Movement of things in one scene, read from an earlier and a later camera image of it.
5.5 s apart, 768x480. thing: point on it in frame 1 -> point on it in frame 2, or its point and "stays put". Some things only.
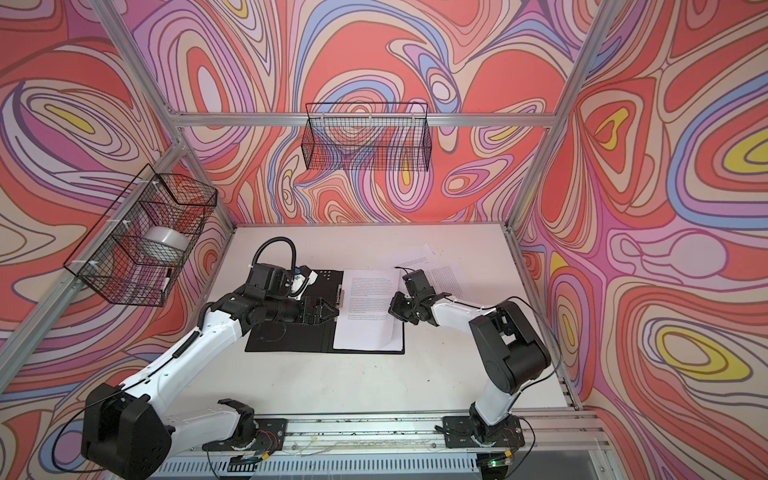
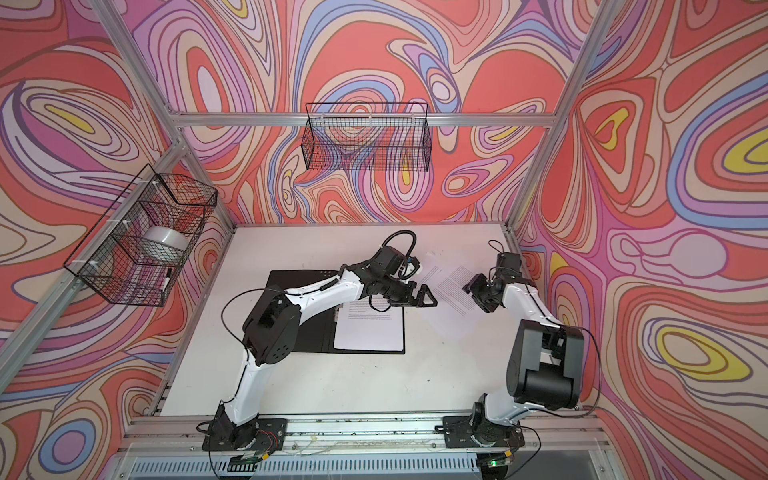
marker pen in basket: (167, 278) stays put
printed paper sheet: (364, 322) stays put
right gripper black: (396, 310) -> (477, 284)
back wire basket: (373, 136) stays put
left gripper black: (313, 317) -> (412, 301)
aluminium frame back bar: (363, 119) stays put
